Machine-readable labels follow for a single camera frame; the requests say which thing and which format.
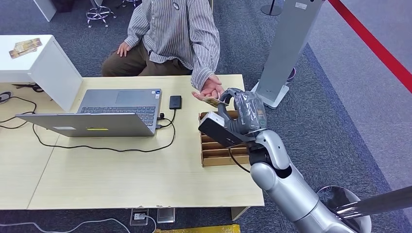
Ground person's left hand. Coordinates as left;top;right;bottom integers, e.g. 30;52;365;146
191;74;225;101

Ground person's right hand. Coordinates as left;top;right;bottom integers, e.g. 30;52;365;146
116;41;132;58

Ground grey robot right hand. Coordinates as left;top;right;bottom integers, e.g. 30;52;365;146
217;87;268;136

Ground brown key card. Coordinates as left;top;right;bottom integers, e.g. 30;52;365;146
202;96;229;109

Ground person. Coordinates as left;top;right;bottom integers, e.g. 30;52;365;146
101;0;221;92

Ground brown cardboard card organizer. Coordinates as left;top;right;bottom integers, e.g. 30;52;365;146
198;110;252;168

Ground brown printed card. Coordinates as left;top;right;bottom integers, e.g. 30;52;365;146
14;38;43;52
8;47;36;60

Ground black external drive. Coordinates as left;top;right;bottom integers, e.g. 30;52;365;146
169;95;182;110

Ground chrome chair base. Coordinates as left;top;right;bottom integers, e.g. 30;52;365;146
85;0;118;29
120;0;142;9

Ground grey laptop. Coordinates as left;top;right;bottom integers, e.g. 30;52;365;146
15;88;162;138

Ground grey kiosk stand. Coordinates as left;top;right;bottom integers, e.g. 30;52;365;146
248;0;325;110

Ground white cabinet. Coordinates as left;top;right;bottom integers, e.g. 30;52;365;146
0;34;84;112

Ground white furniture panel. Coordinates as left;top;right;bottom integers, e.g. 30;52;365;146
32;0;57;23

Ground black scissors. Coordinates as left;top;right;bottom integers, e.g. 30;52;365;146
11;83;44;94

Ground black stanchion base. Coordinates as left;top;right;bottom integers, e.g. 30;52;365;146
260;0;283;17

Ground desk leg panel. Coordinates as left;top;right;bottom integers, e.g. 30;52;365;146
230;206;250;222

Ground yellow patterned mat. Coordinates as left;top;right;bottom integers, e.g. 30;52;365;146
155;224;241;233

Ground clear floor socket cover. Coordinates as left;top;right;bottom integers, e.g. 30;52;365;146
156;207;176;224

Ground red floor tape strip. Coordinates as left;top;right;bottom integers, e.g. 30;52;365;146
327;0;412;94

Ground floor power socket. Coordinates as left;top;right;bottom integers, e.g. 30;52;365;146
129;208;150;227

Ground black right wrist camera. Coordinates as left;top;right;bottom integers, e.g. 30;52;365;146
197;111;256;148

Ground short black drive cable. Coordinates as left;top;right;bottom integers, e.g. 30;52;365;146
156;108;177;130

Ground long black power cable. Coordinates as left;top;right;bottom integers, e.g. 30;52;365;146
0;96;177;153

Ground chrome post with round base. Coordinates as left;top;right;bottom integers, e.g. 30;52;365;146
316;184;412;233

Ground white floor cable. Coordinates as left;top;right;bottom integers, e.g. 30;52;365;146
0;214;158;233

